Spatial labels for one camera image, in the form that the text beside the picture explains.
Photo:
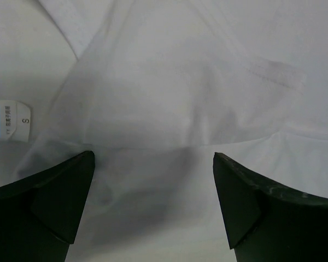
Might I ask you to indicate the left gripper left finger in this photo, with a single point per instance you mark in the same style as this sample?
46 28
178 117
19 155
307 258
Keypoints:
40 214

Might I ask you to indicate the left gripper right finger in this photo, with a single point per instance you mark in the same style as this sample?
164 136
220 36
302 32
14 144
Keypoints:
266 220

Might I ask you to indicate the white t shirt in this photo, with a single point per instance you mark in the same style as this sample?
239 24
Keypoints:
155 89

